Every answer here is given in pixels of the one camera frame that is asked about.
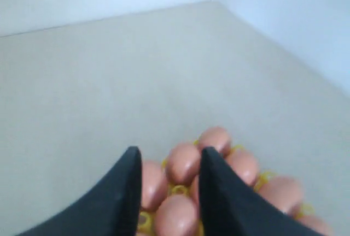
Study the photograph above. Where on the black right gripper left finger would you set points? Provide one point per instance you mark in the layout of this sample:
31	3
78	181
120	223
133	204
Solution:
111	207

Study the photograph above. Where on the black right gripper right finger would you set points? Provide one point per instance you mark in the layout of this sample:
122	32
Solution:
230	207

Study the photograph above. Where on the brown egg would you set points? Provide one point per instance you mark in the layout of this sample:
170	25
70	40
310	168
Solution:
183	164
194	190
244	164
154	185
177	215
284	193
216	137
316	224

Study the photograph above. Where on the yellow plastic egg tray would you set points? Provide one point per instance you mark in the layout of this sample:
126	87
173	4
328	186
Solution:
146	218

